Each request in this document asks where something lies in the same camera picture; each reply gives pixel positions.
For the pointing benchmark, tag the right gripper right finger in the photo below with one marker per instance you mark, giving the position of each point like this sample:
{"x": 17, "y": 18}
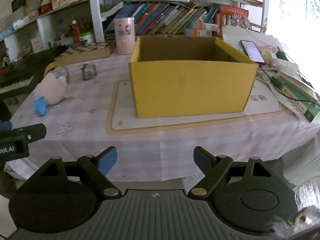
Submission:
{"x": 214, "y": 168}

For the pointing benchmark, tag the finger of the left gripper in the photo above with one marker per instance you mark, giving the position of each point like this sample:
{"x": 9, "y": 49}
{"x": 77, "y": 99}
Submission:
{"x": 33, "y": 133}

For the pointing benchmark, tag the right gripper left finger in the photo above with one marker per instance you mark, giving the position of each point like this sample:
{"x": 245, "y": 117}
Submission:
{"x": 93, "y": 172}

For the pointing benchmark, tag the blue plastic packet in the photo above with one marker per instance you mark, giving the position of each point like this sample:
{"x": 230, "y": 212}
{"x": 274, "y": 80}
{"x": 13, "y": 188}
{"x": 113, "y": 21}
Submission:
{"x": 40, "y": 106}

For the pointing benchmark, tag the yellow tape roll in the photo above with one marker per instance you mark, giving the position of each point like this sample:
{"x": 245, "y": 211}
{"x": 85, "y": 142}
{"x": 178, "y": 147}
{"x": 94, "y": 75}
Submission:
{"x": 59, "y": 70}

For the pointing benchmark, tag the pink checkered tablecloth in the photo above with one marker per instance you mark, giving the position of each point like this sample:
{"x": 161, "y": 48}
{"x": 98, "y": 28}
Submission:
{"x": 99, "y": 113}

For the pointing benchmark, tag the pink plush toy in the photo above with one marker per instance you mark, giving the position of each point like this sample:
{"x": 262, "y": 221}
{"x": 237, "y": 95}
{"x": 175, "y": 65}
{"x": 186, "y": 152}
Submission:
{"x": 52, "y": 89}

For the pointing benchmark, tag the white desk mat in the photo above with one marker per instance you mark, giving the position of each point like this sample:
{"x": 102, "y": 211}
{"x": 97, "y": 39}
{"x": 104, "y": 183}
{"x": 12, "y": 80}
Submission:
{"x": 122, "y": 115}

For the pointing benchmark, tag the black yamaha keyboard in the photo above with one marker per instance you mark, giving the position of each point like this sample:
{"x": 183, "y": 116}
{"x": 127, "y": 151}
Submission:
{"x": 27, "y": 73}

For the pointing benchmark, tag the wooden chess board box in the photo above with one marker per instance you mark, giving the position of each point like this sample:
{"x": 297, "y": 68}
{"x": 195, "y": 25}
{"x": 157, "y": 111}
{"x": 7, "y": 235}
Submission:
{"x": 87, "y": 53}

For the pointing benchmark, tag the yellow cardboard box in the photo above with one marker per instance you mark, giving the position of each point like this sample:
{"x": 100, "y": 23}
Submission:
{"x": 181, "y": 75}

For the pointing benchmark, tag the red white bottle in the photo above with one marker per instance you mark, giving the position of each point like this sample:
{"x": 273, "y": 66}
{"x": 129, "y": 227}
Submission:
{"x": 76, "y": 33}

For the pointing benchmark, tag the white jar green lid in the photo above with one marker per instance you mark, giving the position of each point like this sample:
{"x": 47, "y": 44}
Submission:
{"x": 87, "y": 38}

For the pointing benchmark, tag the green white book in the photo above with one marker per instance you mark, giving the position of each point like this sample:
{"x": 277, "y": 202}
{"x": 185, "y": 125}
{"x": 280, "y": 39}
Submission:
{"x": 307, "y": 105}

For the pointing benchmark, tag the smartphone with lit screen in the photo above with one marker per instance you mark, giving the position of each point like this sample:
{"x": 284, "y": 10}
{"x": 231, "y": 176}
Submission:
{"x": 252, "y": 51}

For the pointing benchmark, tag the pink cylindrical cup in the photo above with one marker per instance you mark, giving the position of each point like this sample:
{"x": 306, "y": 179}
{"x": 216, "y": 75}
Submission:
{"x": 125, "y": 35}

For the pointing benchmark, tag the white bookshelf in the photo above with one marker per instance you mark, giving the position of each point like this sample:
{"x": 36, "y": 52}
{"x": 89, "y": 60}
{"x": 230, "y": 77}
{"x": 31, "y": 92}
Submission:
{"x": 100, "y": 11}

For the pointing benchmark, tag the red box on books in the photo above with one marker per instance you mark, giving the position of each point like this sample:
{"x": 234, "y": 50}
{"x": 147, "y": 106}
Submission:
{"x": 232, "y": 10}

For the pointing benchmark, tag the row of leaning books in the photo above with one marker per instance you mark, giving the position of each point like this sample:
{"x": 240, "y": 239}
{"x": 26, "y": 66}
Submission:
{"x": 151, "y": 18}

